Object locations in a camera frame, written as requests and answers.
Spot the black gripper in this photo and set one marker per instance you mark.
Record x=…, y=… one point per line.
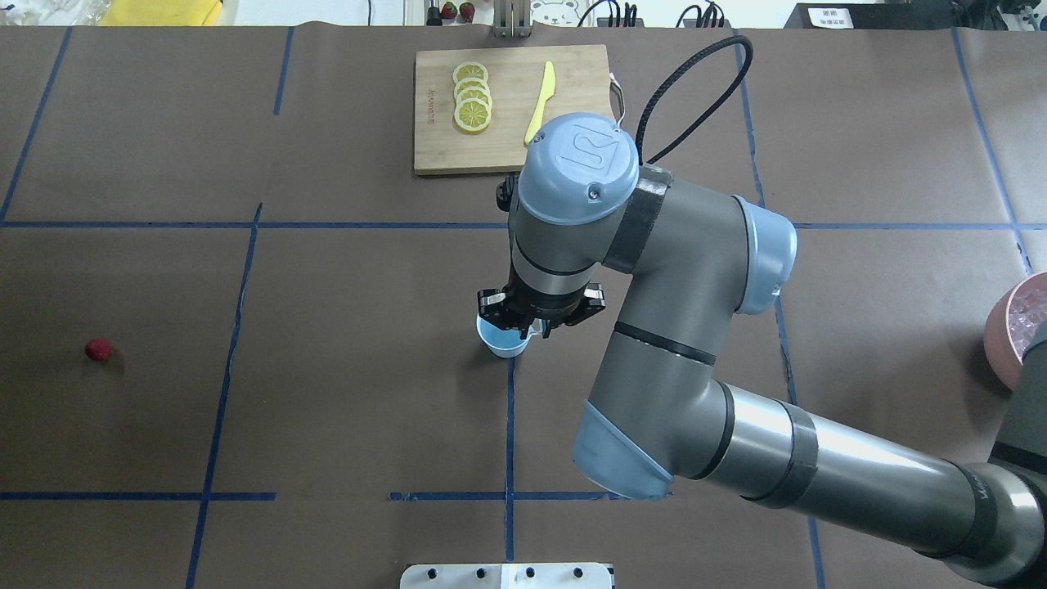
x=496, y=306

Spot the yellow plastic knife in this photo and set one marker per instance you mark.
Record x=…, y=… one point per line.
x=545, y=93

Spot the yellow cloth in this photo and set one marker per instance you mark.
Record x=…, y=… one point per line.
x=162, y=13

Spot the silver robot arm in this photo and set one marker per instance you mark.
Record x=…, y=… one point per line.
x=656, y=412

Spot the lemon slice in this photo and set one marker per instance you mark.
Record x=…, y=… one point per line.
x=470, y=70
x=474, y=100
x=470, y=83
x=472, y=117

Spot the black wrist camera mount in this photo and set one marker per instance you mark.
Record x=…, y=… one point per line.
x=505, y=192

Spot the light blue plastic cup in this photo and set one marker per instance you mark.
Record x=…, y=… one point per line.
x=502, y=343

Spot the wooden cutting board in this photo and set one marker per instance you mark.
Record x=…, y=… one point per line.
x=515, y=74

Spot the aluminium frame post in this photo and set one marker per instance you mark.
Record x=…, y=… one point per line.
x=512, y=19

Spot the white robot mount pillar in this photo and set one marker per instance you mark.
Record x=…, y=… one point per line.
x=509, y=575

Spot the pink bowl of ice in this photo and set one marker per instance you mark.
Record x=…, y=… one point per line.
x=1011, y=327

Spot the red strawberry on table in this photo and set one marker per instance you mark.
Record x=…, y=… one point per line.
x=98, y=350

